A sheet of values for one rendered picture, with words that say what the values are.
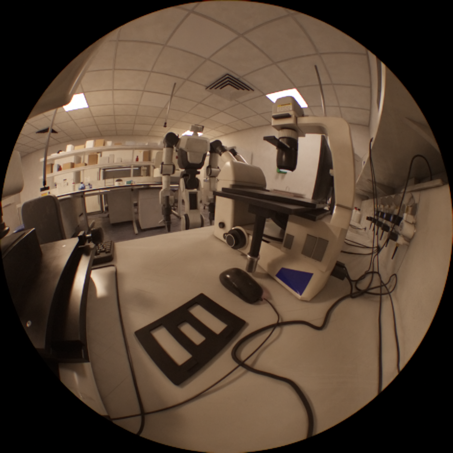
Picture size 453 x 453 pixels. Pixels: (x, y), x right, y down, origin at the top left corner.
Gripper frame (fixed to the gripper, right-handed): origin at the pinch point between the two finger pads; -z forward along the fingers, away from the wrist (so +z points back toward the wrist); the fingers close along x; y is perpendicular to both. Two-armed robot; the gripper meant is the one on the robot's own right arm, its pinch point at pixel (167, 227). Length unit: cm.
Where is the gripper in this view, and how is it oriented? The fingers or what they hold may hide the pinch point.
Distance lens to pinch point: 119.7
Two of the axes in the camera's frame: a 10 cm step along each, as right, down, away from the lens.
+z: -0.2, -9.9, -1.6
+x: 5.4, 1.2, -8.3
